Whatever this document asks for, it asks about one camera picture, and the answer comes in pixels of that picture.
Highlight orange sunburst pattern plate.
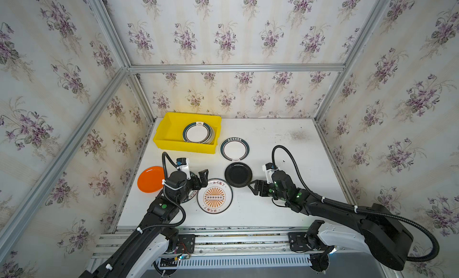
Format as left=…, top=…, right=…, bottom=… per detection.
left=197, top=178, right=233, bottom=215

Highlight green red ringed plate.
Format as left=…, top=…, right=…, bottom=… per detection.
left=220, top=137, right=250, bottom=162

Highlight small green ringed plate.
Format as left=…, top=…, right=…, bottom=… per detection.
left=182, top=121, right=214, bottom=144

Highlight white plate black quatrefoil outline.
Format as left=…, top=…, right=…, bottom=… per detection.
left=209, top=127, right=216, bottom=144

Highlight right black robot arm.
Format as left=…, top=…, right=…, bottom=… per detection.
left=248, top=170, right=440, bottom=271

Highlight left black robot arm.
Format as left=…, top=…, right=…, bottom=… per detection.
left=80, top=169, right=209, bottom=278

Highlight yellow plastic bin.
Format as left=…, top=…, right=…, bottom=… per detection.
left=153, top=113, right=222, bottom=154

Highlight large green rimmed plate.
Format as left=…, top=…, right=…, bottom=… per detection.
left=183, top=172, right=199, bottom=203

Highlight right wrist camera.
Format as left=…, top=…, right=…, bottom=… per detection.
left=262, top=163, right=278, bottom=184

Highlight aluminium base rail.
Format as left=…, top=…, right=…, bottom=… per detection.
left=91, top=225, right=390, bottom=259

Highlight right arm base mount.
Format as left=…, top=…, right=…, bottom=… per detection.
left=288, top=220, right=329, bottom=253

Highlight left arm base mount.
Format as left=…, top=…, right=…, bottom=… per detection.
left=165, top=234, right=196, bottom=255

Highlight aluminium frame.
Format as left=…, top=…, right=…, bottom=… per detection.
left=1, top=0, right=390, bottom=258

